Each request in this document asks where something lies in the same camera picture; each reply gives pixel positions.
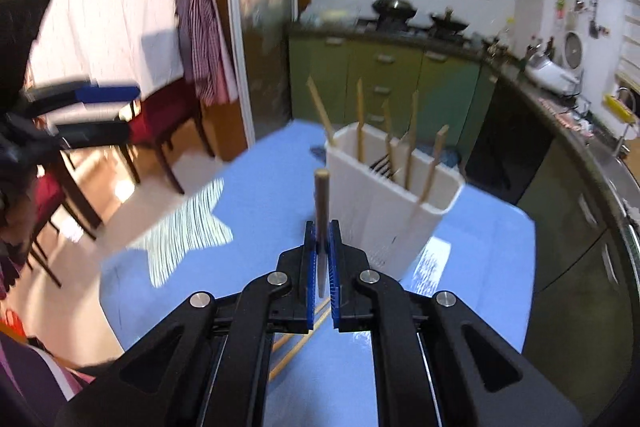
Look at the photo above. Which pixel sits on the dark kitchen counter unit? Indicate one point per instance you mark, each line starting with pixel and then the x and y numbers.
pixel 550 187

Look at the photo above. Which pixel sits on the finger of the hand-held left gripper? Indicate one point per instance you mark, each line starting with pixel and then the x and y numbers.
pixel 95 134
pixel 105 94

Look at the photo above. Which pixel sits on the condiment bottles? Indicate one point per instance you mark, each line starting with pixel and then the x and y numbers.
pixel 537 47

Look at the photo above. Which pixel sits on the yellow sponge holder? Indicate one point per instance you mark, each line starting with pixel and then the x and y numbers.
pixel 617 107

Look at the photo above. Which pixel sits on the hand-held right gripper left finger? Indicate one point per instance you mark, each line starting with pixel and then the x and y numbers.
pixel 310 277

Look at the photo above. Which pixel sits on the bunch of wooden chopsticks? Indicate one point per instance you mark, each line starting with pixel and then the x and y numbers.
pixel 360 117

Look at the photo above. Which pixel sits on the white plastic utensil holder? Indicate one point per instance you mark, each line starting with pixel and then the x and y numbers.
pixel 380 217

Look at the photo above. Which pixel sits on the blue tablecloth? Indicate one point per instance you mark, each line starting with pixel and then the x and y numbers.
pixel 250 187

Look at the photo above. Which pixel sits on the black wok with lid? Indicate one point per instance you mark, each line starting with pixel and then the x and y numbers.
pixel 395 7

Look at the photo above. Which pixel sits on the light wooden chopstick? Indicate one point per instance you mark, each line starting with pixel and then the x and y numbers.
pixel 287 362
pixel 280 346

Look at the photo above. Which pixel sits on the red checked apron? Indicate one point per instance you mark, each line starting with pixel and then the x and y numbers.
pixel 205 32

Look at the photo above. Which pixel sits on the sliding glass door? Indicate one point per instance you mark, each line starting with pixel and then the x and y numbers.
pixel 262 7

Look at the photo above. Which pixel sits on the steel sink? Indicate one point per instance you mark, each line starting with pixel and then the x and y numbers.
pixel 620 167

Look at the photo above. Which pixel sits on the dark wooden red chair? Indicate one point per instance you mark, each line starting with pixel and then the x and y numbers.
pixel 55 207
pixel 165 117

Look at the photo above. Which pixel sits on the green kitchen cabinets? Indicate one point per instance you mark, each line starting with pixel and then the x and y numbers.
pixel 360 77

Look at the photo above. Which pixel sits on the brown wooden chopstick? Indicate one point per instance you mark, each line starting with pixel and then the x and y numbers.
pixel 321 217

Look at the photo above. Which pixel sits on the hanging kitchen tools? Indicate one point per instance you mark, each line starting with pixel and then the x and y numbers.
pixel 580 7

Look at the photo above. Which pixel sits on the white striped star mat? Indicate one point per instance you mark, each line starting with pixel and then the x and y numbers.
pixel 180 237

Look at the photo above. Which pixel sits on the white rice cooker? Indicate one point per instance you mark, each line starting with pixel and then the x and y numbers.
pixel 550 69

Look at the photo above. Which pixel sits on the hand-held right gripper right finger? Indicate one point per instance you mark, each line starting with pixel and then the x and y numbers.
pixel 335 277

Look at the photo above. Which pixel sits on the white window blinds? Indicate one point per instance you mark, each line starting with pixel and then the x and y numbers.
pixel 631 37

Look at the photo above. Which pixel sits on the purple striped clothing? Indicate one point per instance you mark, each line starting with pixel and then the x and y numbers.
pixel 30 372

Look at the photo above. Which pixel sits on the small chrome faucet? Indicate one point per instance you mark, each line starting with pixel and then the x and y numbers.
pixel 622 127

